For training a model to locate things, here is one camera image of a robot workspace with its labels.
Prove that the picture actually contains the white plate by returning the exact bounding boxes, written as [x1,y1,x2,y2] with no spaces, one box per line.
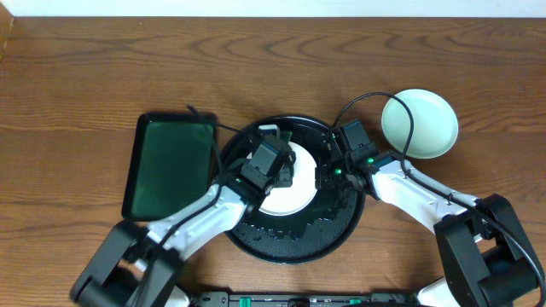
[259,142,317,217]

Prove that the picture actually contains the mint plate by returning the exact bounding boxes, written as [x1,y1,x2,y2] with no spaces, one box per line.
[381,89,459,159]

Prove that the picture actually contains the green sponge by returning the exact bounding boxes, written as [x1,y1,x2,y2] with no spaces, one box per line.
[280,130,293,142]

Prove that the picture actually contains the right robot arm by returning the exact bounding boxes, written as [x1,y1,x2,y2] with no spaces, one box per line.
[316,149,545,306]

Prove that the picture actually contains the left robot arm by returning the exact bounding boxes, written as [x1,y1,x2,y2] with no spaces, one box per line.
[69,125,295,306]

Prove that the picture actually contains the round black tray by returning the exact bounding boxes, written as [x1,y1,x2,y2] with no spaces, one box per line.
[221,115,365,264]

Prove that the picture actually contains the rectangular black tray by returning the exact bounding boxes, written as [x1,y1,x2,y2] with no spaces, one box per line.
[121,112,217,222]

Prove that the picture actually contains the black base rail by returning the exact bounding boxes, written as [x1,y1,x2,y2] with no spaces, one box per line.
[189,291,421,307]

